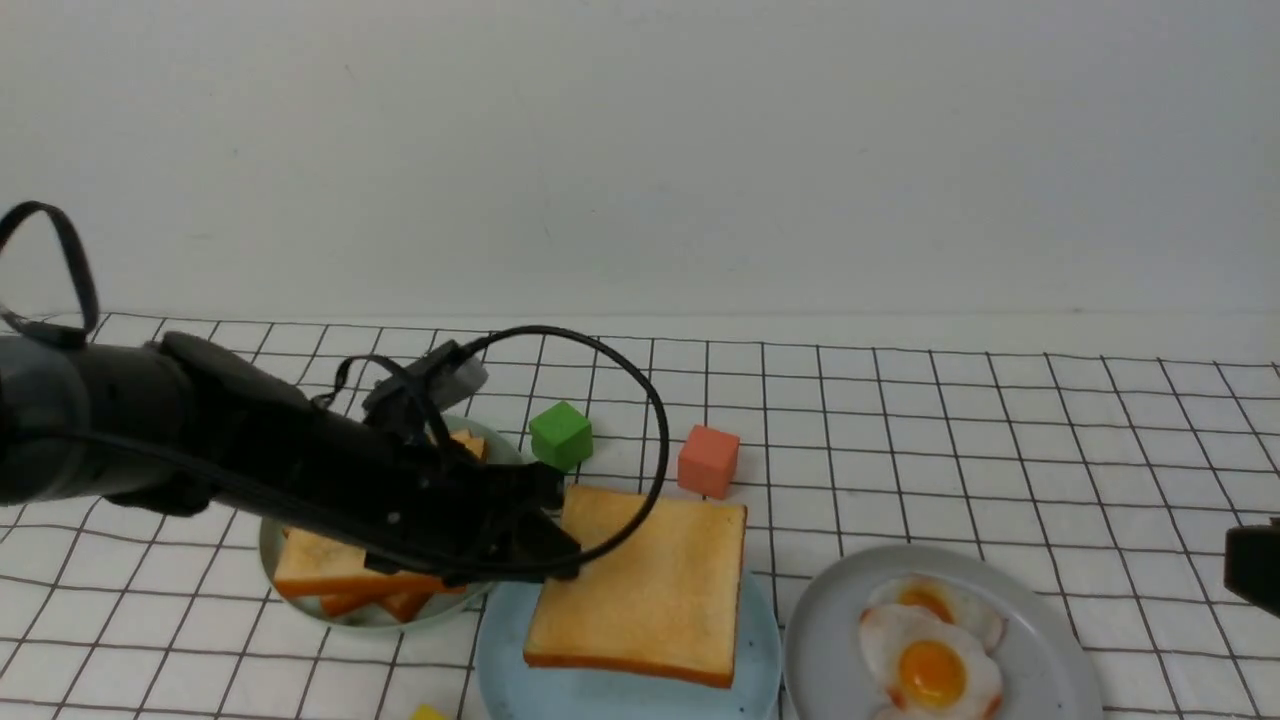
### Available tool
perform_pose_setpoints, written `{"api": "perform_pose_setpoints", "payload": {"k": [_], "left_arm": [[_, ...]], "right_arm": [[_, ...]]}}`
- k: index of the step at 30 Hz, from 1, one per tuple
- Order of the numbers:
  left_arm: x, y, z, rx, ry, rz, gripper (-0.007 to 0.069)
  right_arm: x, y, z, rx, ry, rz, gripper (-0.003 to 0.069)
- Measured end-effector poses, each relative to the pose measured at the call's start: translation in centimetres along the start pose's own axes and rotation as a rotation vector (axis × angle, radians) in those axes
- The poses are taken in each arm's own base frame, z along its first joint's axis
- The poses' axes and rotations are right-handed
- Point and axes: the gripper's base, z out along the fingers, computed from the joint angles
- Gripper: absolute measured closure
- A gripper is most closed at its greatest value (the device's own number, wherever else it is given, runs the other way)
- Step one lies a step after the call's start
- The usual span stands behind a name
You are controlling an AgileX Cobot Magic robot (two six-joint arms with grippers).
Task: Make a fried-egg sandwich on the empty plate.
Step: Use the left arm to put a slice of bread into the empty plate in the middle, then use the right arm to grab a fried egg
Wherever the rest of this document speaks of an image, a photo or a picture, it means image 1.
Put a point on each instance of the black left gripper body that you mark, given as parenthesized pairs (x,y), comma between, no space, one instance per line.
(393,483)

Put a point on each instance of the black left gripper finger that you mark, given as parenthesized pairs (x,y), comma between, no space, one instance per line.
(533,484)
(533,538)

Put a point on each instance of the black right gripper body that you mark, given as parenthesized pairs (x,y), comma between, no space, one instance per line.
(1251,565)

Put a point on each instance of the toast slice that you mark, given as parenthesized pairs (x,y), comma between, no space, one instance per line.
(301,563)
(404,607)
(339,605)
(664,603)

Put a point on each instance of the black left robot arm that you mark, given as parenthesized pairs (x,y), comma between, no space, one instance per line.
(179,425)

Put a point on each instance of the green plate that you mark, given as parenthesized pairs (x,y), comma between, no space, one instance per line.
(371,619)

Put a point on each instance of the green cube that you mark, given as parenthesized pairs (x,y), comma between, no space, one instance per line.
(561,437)

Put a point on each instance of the light blue plate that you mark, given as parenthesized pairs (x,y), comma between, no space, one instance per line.
(511,689)

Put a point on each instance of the white checkered tablecloth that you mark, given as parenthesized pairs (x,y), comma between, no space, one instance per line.
(1102,477)

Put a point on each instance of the orange-red cube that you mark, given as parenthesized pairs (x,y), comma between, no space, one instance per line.
(708,461)

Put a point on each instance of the yellow block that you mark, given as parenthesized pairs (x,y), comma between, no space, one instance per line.
(428,712)

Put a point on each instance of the grey plate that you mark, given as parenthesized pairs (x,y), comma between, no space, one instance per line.
(1046,673)

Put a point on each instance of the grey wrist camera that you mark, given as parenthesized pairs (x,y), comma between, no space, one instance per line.
(444,375)

